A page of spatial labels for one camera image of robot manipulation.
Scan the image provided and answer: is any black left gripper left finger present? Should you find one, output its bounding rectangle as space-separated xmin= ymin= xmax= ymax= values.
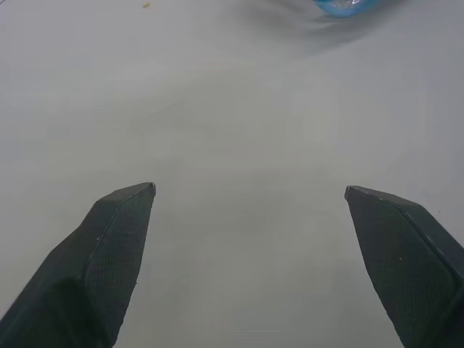
xmin=0 ymin=181 xmax=157 ymax=348

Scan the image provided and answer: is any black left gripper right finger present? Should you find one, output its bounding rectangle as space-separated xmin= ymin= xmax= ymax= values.
xmin=344 ymin=185 xmax=464 ymax=348

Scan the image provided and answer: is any blue round object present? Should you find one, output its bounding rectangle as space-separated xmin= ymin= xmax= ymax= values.
xmin=312 ymin=0 xmax=376 ymax=19

